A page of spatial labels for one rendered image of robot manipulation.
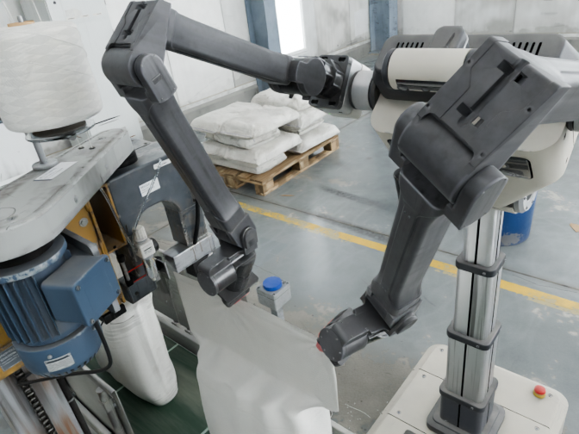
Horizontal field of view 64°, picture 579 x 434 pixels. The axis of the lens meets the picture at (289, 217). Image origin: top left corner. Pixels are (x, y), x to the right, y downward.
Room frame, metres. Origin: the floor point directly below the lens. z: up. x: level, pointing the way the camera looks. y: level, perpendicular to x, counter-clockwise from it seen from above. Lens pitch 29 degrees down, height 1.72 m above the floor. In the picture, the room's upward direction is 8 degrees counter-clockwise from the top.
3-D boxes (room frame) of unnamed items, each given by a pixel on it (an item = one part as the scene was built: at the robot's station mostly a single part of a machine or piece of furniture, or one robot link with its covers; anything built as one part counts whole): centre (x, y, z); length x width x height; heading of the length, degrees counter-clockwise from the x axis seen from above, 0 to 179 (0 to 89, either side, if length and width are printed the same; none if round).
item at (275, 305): (1.19, 0.08, 0.81); 0.08 x 0.08 x 0.06; 46
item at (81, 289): (0.69, 0.38, 1.25); 0.10 x 0.08 x 0.12; 161
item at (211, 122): (4.23, 0.44, 0.56); 0.66 x 0.43 x 0.15; 134
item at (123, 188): (1.18, 0.43, 1.21); 0.30 x 0.25 x 0.30; 46
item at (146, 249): (0.98, 0.36, 1.14); 0.05 x 0.04 x 0.16; 136
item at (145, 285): (1.01, 0.42, 1.04); 0.08 x 0.06 x 0.05; 136
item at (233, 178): (4.32, 0.10, 0.07); 1.20 x 0.82 x 0.14; 138
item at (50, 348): (0.72, 0.48, 1.21); 0.15 x 0.15 x 0.25
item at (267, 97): (4.58, -0.11, 0.56); 0.67 x 0.43 x 0.15; 46
